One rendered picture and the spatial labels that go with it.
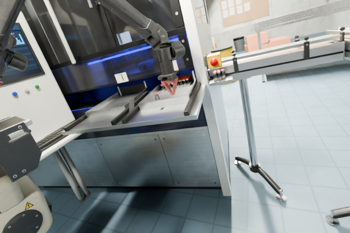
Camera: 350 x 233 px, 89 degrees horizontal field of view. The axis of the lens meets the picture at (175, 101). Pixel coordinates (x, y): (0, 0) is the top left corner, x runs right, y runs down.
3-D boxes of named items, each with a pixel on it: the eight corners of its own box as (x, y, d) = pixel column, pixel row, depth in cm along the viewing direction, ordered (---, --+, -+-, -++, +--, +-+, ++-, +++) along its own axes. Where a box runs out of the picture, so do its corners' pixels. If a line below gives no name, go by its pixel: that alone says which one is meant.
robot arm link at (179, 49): (147, 38, 76) (157, 29, 69) (167, 35, 83) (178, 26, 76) (157, 65, 78) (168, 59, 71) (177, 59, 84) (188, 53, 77)
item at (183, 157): (95, 140, 286) (71, 89, 257) (228, 127, 220) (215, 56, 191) (37, 192, 196) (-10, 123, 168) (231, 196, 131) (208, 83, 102)
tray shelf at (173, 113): (114, 100, 133) (113, 97, 132) (207, 82, 110) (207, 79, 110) (62, 135, 90) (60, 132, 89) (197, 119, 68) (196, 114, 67)
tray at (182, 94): (160, 88, 119) (159, 83, 118) (198, 81, 111) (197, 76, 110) (140, 110, 89) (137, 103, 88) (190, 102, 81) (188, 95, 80)
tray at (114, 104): (119, 96, 131) (117, 92, 129) (150, 90, 122) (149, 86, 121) (87, 118, 100) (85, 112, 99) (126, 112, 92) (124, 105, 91)
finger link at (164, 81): (183, 91, 83) (178, 71, 80) (178, 95, 77) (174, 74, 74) (169, 92, 85) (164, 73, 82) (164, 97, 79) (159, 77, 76)
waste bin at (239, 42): (246, 49, 749) (244, 35, 732) (245, 50, 713) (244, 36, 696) (235, 51, 769) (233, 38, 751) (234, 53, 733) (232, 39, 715)
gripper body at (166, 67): (179, 74, 81) (175, 57, 79) (172, 79, 72) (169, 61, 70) (165, 76, 83) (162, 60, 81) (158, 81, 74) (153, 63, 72)
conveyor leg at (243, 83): (248, 166, 143) (234, 75, 118) (260, 166, 140) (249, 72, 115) (249, 175, 135) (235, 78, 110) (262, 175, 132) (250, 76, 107)
